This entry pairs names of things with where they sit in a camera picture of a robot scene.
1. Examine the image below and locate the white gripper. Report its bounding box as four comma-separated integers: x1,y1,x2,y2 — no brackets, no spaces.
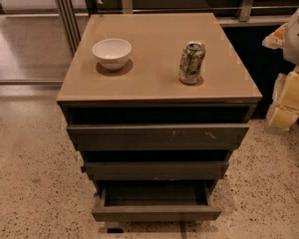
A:
268,66,299,130

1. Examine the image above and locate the grey bottom drawer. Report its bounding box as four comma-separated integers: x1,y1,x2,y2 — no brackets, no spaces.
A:
92,180,221,222

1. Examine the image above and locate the grey drawer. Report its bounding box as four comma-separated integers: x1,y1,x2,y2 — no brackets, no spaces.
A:
92,180,221,222
67,107,248,151
85,160,228,181

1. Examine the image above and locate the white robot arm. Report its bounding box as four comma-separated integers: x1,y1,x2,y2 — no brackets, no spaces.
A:
262,8,299,132

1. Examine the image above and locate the tan top drawer cabinet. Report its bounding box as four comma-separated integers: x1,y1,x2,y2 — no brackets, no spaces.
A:
56,12,263,197

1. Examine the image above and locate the grey middle drawer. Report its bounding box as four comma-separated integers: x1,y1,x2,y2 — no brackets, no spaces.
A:
85,160,228,181

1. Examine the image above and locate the grey top drawer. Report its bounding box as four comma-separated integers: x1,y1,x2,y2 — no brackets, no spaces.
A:
67,107,248,151

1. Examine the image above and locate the crushed green white can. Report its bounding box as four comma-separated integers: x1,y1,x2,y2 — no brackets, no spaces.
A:
179,41,205,85

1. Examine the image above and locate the white ceramic bowl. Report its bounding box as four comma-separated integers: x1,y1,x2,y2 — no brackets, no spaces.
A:
92,38,132,71

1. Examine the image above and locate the wooden metal counter frame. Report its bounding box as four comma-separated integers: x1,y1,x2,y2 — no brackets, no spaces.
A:
86,0,299,26

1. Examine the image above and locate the metal sliding door frame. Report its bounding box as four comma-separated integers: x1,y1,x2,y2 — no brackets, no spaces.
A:
0,0,81,86

